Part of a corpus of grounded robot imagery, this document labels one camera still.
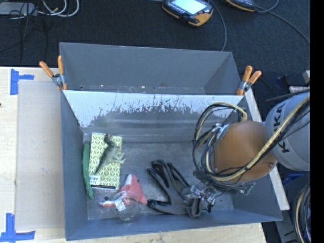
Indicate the grey metal bin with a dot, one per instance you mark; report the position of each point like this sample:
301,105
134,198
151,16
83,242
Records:
141,70

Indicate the black work glove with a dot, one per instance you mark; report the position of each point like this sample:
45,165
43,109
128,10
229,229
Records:
172,186

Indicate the pale flat board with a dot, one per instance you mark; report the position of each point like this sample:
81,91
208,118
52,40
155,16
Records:
38,148

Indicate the green patterned box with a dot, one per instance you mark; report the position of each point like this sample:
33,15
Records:
107,176

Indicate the clear glass cup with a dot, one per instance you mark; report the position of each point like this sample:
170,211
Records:
127,211

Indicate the grey-green toy dinosaur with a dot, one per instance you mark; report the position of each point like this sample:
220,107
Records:
110,154

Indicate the pink and white plush toy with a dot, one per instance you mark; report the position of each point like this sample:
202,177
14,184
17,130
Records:
134,186

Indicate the long green toy vegetable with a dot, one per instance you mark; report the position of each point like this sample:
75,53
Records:
86,166

